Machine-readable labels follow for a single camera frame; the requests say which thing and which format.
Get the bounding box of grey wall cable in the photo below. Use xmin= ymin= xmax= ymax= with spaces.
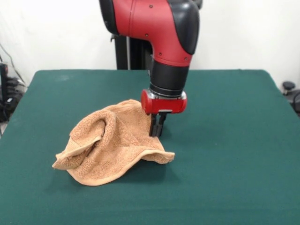
xmin=0 ymin=43 xmax=26 ymax=85

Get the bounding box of dark green table cloth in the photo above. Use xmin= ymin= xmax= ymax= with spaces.
xmin=0 ymin=69 xmax=300 ymax=225

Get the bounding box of black electronics box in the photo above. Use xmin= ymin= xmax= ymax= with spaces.
xmin=0 ymin=62 xmax=9 ymax=123

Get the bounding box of tan terry cloth towel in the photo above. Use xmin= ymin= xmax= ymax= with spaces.
xmin=52 ymin=99 xmax=176 ymax=187

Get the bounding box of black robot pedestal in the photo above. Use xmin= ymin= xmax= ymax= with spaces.
xmin=110 ymin=0 xmax=203 ymax=70

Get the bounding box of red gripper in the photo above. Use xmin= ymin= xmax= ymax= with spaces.
xmin=140 ymin=89 xmax=188 ymax=137

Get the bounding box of black cable bundle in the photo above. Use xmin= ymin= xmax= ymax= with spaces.
xmin=6 ymin=77 xmax=28 ymax=99

